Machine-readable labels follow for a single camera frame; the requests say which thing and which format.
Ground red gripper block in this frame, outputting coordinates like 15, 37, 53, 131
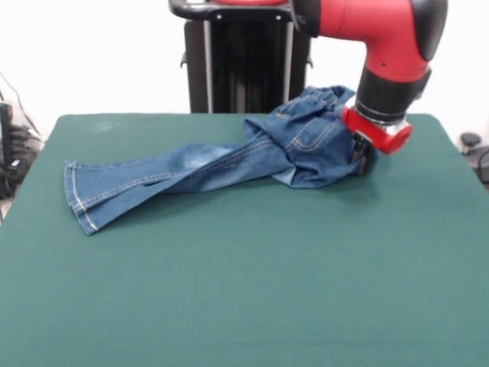
341, 97, 414, 177

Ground blue denim jeans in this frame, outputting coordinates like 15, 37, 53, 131
63, 85, 382, 237

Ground black chair base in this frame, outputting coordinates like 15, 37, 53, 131
460, 132, 489, 190

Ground dark green table cloth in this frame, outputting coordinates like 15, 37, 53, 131
0, 112, 489, 367

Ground black electronics box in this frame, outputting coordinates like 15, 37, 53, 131
0, 102, 15, 166

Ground black robot pedestal stand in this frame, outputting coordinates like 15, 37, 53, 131
167, 0, 332, 115

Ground black cable bundle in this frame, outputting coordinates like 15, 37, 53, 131
0, 124, 42, 200

